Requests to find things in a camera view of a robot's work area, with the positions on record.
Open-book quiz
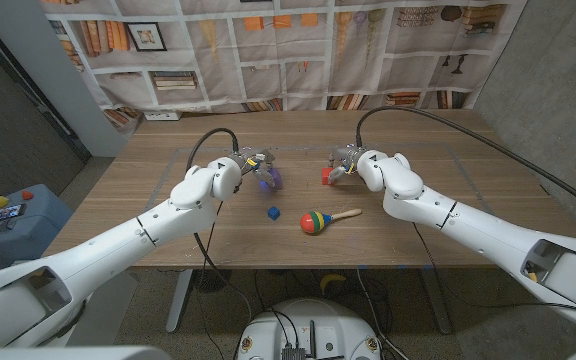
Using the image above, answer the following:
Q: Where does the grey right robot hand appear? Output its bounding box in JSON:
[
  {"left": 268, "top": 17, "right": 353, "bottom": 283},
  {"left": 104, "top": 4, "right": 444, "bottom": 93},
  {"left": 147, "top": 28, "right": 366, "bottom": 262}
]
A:
[{"left": 327, "top": 144, "right": 363, "bottom": 186}]

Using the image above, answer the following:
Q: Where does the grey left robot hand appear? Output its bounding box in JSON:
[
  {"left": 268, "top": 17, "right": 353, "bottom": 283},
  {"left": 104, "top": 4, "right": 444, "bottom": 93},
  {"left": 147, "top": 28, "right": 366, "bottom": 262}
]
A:
[{"left": 228, "top": 146, "right": 278, "bottom": 187}]

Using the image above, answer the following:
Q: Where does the purple magnetic cube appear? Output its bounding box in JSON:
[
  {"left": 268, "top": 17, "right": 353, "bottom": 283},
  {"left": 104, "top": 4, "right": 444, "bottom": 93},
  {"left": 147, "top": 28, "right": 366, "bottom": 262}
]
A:
[{"left": 259, "top": 167, "right": 285, "bottom": 192}]

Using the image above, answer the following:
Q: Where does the colourful striped wooden maraca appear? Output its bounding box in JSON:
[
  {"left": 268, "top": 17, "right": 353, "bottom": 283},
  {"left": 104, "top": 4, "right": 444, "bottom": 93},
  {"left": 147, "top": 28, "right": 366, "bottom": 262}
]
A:
[{"left": 299, "top": 208, "right": 363, "bottom": 236}]

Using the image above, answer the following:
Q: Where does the yellow banana toy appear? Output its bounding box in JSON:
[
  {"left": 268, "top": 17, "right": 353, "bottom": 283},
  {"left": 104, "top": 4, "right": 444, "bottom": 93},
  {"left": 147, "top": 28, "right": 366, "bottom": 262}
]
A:
[{"left": 319, "top": 272, "right": 348, "bottom": 295}]

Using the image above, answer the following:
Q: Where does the white power strip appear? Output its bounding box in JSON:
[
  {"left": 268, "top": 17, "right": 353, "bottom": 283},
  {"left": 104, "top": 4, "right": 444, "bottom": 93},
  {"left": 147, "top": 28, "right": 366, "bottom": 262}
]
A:
[{"left": 143, "top": 110, "right": 183, "bottom": 122}]

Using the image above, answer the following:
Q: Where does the printed bookshelf backdrop cloth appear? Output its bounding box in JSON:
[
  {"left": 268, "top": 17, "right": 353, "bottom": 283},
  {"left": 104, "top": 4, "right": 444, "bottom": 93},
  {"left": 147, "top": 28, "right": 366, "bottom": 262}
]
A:
[{"left": 40, "top": 0, "right": 529, "bottom": 126}]

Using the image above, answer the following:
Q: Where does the black round floor base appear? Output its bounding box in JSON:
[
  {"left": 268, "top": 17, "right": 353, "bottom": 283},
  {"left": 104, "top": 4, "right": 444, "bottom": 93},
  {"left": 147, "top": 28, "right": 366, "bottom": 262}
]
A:
[{"left": 191, "top": 269, "right": 233, "bottom": 294}]

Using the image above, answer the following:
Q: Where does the white table leg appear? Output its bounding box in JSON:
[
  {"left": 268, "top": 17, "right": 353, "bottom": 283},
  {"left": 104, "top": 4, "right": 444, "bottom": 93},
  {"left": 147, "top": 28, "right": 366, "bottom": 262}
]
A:
[
  {"left": 420, "top": 267, "right": 453, "bottom": 335},
  {"left": 165, "top": 268, "right": 194, "bottom": 335}
]

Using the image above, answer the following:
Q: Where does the white robot torso base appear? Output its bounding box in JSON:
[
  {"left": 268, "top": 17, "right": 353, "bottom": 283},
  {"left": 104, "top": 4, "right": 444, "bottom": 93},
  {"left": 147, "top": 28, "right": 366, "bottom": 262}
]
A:
[{"left": 236, "top": 298, "right": 383, "bottom": 360}]

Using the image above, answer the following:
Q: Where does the blue-grey storage box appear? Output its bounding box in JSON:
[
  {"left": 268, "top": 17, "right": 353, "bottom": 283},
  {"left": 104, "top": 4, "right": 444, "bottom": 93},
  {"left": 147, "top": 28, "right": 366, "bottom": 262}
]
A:
[{"left": 0, "top": 183, "right": 74, "bottom": 269}]

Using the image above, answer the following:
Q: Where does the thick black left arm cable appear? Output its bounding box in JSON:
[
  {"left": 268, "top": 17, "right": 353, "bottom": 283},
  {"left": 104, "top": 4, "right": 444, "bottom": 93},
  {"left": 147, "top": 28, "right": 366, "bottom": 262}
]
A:
[{"left": 185, "top": 127, "right": 254, "bottom": 321}]

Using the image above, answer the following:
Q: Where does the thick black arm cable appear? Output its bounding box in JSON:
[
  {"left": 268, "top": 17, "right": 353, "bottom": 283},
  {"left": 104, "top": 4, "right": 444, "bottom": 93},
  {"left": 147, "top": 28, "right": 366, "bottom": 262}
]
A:
[
  {"left": 355, "top": 105, "right": 576, "bottom": 221},
  {"left": 185, "top": 127, "right": 254, "bottom": 321}
]

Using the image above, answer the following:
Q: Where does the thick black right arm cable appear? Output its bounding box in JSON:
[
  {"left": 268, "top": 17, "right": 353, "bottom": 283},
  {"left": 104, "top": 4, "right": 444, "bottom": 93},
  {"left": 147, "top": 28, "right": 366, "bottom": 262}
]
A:
[{"left": 355, "top": 105, "right": 576, "bottom": 221}]

